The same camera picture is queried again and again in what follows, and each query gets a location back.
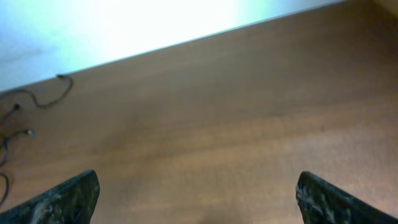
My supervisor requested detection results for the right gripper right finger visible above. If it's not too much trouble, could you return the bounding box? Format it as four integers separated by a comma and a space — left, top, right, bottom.
295, 171, 397, 224

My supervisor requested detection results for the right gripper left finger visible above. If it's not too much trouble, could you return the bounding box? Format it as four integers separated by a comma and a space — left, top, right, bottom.
1, 169, 100, 224

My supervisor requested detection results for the black usb cable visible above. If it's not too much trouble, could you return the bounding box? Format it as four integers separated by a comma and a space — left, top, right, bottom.
0, 73, 75, 124
0, 129, 35, 169
0, 172, 11, 207

